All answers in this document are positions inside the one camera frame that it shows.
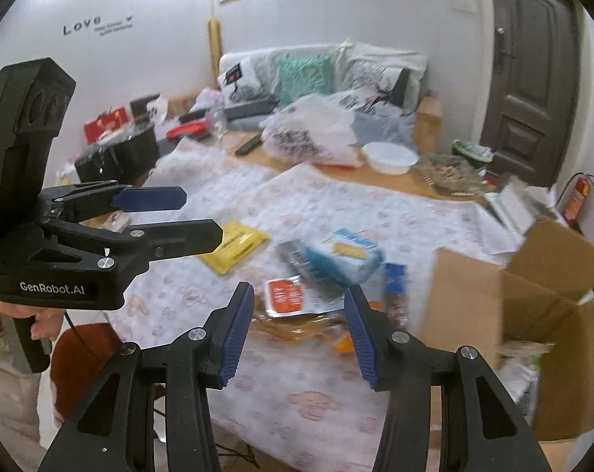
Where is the white bowl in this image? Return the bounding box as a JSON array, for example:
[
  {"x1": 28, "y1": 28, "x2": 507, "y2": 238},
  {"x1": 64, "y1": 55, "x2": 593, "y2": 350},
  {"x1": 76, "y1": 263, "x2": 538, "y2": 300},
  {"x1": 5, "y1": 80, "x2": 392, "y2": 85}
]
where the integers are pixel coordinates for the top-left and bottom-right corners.
[{"x1": 362, "y1": 142, "x2": 420, "y2": 175}]

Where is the cardboard box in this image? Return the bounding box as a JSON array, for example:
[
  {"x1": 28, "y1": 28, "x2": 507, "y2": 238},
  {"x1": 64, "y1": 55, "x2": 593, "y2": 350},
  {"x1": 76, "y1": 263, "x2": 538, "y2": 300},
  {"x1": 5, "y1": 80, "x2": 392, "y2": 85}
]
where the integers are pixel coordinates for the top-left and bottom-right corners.
[{"x1": 420, "y1": 216, "x2": 594, "y2": 441}]

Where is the red flat case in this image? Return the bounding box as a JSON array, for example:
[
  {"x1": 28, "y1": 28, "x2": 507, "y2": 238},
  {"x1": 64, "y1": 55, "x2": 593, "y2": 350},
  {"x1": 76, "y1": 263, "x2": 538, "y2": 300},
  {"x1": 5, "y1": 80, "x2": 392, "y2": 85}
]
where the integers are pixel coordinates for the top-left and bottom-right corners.
[{"x1": 166, "y1": 122, "x2": 211, "y2": 141}]

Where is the clear glass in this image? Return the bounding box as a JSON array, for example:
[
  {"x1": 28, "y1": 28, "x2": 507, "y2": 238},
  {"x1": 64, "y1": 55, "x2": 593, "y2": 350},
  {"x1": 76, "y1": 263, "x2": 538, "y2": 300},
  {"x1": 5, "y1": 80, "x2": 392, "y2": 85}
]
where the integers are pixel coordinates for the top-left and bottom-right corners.
[{"x1": 205, "y1": 109, "x2": 229, "y2": 141}]

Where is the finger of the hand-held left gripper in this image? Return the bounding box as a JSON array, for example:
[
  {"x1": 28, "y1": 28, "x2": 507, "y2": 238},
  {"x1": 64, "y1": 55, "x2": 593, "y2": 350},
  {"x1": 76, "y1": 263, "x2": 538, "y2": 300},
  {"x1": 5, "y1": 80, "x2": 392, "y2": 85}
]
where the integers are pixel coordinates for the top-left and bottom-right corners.
[
  {"x1": 41, "y1": 180, "x2": 187, "y2": 222},
  {"x1": 43, "y1": 219, "x2": 224, "y2": 269}
]

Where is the yellow cracker packet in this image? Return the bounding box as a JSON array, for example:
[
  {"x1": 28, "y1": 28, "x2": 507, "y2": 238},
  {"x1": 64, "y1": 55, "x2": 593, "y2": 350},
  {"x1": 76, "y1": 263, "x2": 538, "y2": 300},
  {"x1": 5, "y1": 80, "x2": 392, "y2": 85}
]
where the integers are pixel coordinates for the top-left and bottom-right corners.
[{"x1": 198, "y1": 220, "x2": 270, "y2": 276}]

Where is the grey plastic bag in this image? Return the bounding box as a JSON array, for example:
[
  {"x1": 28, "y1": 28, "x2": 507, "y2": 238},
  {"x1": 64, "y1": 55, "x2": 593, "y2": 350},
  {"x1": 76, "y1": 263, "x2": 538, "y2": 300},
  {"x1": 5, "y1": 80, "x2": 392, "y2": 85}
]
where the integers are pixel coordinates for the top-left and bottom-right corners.
[{"x1": 351, "y1": 108, "x2": 416, "y2": 146}]

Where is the orange snack packet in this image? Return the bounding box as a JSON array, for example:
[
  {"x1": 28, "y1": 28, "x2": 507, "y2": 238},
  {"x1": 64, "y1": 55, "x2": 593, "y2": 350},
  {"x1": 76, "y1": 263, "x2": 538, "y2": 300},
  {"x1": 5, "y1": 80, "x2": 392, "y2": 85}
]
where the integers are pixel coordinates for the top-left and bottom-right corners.
[{"x1": 265, "y1": 277, "x2": 307, "y2": 318}]

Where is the teal pillow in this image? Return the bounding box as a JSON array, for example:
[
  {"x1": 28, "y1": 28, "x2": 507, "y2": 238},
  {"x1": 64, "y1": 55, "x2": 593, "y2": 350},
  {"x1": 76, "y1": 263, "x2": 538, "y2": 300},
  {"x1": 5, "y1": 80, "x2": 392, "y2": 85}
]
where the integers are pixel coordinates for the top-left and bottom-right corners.
[{"x1": 277, "y1": 56, "x2": 334, "y2": 104}]

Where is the door handle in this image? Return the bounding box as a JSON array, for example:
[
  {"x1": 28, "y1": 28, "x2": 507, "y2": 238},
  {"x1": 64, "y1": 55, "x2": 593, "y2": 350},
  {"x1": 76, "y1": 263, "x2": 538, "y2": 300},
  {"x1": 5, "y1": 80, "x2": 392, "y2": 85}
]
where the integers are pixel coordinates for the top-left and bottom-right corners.
[{"x1": 494, "y1": 27, "x2": 516, "y2": 77}]

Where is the dark brown door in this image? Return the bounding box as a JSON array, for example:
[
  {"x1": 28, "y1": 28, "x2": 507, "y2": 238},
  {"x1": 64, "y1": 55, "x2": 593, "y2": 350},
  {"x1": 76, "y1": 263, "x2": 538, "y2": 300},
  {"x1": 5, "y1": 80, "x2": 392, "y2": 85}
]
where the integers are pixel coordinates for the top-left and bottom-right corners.
[{"x1": 479, "y1": 0, "x2": 580, "y2": 188}]

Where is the light blue snack packet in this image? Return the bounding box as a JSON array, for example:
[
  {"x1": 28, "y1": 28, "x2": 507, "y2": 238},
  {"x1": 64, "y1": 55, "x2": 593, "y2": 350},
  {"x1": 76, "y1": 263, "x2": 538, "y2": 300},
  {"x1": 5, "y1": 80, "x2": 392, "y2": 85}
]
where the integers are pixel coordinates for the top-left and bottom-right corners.
[{"x1": 304, "y1": 229, "x2": 386, "y2": 288}]

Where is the red-brown stool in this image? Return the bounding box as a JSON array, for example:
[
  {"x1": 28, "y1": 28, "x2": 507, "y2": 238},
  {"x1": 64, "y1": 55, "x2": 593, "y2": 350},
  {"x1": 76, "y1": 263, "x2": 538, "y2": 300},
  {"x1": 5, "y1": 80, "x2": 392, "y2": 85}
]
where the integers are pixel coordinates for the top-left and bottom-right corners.
[{"x1": 51, "y1": 323, "x2": 125, "y2": 404}]

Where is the clear bag of brown snacks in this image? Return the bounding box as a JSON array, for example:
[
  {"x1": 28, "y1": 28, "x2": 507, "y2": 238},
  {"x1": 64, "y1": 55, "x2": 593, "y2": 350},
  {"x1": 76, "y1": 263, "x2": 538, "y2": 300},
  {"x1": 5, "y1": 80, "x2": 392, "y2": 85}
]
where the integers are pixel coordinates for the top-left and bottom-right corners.
[{"x1": 250, "y1": 300, "x2": 366, "y2": 355}]

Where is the dark blue snack packet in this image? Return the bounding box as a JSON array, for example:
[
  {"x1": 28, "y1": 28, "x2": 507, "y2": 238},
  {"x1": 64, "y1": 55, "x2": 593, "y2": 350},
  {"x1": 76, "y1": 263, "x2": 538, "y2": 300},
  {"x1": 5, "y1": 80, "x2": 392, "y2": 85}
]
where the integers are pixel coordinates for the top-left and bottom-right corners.
[{"x1": 384, "y1": 263, "x2": 411, "y2": 328}]

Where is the pink printed tablecloth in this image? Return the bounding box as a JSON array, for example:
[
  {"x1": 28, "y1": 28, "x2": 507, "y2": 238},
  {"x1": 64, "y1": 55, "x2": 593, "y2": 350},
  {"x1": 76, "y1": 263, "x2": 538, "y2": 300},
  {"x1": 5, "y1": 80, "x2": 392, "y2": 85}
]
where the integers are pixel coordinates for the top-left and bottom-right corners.
[{"x1": 110, "y1": 138, "x2": 504, "y2": 472}]

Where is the dark grey snack packet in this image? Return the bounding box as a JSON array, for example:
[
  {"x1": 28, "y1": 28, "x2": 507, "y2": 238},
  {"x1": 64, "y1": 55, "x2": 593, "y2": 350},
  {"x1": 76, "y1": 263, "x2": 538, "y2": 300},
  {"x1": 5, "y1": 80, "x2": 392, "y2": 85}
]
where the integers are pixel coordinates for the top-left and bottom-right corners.
[{"x1": 277, "y1": 240, "x2": 318, "y2": 281}]

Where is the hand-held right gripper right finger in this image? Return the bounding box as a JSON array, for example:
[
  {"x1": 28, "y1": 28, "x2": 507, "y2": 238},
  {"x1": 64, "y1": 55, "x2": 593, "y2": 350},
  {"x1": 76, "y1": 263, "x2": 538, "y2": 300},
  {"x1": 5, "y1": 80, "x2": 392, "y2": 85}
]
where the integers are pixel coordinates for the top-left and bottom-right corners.
[{"x1": 343, "y1": 285, "x2": 553, "y2": 472}]

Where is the white printed plastic bag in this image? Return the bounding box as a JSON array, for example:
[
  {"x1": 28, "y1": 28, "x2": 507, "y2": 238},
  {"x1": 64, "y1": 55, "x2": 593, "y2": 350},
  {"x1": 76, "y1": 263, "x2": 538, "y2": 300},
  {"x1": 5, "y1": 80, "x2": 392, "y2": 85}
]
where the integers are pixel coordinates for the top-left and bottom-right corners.
[{"x1": 258, "y1": 94, "x2": 364, "y2": 167}]

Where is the red fire extinguisher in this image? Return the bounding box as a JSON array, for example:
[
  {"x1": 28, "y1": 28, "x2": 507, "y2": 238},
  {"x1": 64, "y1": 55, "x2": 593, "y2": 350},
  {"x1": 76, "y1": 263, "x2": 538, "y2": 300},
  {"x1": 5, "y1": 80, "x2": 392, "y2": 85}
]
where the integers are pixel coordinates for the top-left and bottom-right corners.
[{"x1": 563, "y1": 172, "x2": 594, "y2": 229}]

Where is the white pillow with branch print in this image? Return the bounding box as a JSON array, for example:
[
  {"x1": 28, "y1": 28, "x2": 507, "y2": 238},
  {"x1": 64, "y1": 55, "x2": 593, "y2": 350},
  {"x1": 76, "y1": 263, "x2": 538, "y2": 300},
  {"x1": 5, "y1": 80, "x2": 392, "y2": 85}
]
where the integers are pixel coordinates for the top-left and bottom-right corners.
[{"x1": 333, "y1": 42, "x2": 428, "y2": 109}]

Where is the white pillow with red print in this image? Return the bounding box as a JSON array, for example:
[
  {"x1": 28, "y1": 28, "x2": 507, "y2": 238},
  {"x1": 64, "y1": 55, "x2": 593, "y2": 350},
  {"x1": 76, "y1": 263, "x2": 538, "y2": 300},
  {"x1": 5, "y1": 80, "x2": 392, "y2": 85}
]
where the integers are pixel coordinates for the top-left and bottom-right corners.
[{"x1": 218, "y1": 52, "x2": 283, "y2": 109}]

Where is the tan padded stick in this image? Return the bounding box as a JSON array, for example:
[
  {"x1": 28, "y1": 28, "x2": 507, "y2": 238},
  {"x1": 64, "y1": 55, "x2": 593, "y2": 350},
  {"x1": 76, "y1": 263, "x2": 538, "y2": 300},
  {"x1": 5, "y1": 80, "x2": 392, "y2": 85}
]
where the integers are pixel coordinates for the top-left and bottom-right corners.
[{"x1": 207, "y1": 17, "x2": 222, "y2": 89}]

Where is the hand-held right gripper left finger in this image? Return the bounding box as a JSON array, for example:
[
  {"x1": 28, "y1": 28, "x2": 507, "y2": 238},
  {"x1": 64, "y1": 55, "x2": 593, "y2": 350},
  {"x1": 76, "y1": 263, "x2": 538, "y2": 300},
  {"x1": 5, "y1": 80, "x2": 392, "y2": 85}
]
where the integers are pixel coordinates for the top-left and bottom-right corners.
[{"x1": 38, "y1": 281, "x2": 255, "y2": 472}]

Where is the black remote control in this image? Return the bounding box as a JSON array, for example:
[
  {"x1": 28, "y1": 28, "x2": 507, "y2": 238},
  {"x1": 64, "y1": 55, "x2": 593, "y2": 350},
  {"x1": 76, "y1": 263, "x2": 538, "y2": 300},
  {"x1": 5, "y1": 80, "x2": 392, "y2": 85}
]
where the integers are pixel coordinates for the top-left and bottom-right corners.
[{"x1": 234, "y1": 136, "x2": 263, "y2": 157}]

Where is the black flat case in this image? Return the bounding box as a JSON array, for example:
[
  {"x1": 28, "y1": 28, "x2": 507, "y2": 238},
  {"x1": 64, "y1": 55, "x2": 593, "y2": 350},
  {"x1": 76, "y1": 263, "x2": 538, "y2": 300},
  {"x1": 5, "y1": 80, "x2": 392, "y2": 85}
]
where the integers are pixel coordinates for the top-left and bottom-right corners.
[{"x1": 225, "y1": 100, "x2": 278, "y2": 121}]

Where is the white open box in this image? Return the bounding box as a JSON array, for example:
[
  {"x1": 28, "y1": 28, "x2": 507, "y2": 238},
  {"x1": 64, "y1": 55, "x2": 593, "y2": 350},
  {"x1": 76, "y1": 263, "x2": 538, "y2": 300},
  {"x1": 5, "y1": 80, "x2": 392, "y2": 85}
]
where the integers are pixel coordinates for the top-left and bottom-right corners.
[{"x1": 484, "y1": 177, "x2": 558, "y2": 247}]

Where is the black wall sticker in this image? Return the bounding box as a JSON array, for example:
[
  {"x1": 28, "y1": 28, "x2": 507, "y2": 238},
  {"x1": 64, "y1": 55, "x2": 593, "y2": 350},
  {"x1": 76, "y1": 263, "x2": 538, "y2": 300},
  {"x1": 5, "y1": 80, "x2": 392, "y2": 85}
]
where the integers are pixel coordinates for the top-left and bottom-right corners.
[{"x1": 63, "y1": 15, "x2": 135, "y2": 37}]

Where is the black box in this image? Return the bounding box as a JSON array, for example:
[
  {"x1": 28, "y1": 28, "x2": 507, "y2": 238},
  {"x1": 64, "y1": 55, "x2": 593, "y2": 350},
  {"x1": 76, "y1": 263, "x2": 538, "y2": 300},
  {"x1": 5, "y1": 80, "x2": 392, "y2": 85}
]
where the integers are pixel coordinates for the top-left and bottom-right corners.
[{"x1": 74, "y1": 125, "x2": 161, "y2": 185}]

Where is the red gift box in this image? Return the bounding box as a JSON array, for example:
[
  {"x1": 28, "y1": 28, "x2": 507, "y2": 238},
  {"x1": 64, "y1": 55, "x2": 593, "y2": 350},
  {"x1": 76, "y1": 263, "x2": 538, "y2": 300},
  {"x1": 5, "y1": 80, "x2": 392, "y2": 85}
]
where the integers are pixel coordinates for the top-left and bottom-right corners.
[{"x1": 83, "y1": 107, "x2": 133, "y2": 146}]

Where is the clear plastic tray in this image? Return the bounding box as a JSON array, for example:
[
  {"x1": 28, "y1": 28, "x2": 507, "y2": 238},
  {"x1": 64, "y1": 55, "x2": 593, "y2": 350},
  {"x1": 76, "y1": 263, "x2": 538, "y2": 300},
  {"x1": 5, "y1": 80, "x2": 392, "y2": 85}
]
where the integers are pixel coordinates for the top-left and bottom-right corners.
[{"x1": 417, "y1": 153, "x2": 485, "y2": 195}]

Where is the wooden side cabinet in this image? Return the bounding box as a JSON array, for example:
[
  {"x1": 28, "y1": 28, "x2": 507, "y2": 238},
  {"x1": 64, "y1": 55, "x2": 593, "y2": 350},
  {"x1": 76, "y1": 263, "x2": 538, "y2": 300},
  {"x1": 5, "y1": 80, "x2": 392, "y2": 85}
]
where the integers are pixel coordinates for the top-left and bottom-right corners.
[{"x1": 415, "y1": 96, "x2": 442, "y2": 153}]

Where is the person's left hand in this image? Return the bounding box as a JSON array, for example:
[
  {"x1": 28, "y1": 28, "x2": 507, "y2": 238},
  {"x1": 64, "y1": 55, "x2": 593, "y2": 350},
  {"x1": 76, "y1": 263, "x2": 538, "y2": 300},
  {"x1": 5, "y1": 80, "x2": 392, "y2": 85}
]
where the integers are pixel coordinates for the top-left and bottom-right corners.
[{"x1": 0, "y1": 282, "x2": 66, "y2": 342}]

